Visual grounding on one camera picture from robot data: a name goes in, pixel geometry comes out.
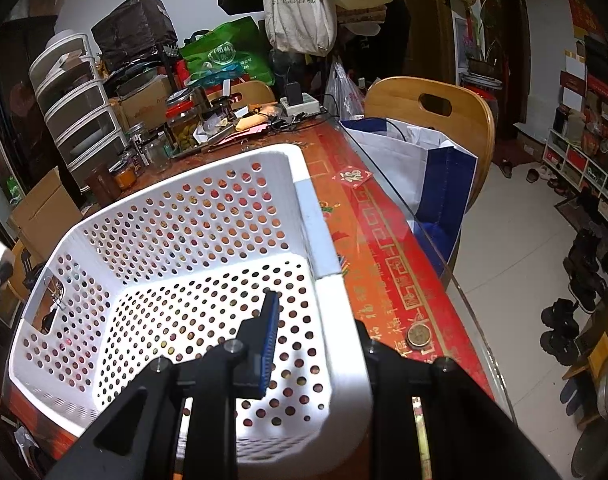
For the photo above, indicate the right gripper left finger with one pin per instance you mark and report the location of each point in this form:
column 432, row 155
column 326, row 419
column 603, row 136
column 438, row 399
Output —
column 178, row 418

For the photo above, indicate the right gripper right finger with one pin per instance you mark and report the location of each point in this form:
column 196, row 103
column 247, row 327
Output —
column 468, row 435

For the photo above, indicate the white perforated plastic basket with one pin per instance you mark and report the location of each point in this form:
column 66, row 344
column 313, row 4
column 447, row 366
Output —
column 175, row 269

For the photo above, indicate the wooden chair left side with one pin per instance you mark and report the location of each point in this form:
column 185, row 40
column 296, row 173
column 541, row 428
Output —
column 26, row 270

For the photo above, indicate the wooden chair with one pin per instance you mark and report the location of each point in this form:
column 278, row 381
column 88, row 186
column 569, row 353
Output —
column 26, row 270
column 458, row 112

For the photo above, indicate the brown cardboard box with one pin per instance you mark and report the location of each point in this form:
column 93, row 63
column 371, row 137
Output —
column 44, row 215

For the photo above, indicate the gold round coin tin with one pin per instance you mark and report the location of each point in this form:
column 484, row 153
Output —
column 419, row 336

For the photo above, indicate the red patterned tablecloth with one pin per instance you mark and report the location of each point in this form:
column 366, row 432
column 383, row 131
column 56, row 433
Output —
column 389, row 281

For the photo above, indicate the white plastic drawer tower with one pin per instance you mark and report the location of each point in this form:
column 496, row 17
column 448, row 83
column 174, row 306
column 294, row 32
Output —
column 70, row 93

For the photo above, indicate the pickle jar red lid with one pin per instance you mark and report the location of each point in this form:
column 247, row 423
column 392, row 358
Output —
column 182, row 119

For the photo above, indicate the white and blue shopping bag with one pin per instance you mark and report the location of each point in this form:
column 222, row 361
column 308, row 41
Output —
column 428, row 176

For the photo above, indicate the red envelope sticker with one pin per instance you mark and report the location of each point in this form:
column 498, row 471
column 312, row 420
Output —
column 353, row 177

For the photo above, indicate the black bag on boxes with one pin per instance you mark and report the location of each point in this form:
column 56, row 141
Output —
column 134, row 28

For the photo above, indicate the white shoe shelf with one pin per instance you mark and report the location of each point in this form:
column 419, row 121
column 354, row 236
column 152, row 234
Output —
column 577, row 168

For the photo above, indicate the wooden chair right side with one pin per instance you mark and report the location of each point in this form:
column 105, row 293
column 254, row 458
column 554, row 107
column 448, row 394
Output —
column 458, row 112

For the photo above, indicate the green shopping bag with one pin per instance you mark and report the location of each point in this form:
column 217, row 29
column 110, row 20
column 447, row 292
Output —
column 238, row 42

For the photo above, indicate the beige canvas tote bag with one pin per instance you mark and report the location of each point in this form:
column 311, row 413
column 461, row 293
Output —
column 301, row 26

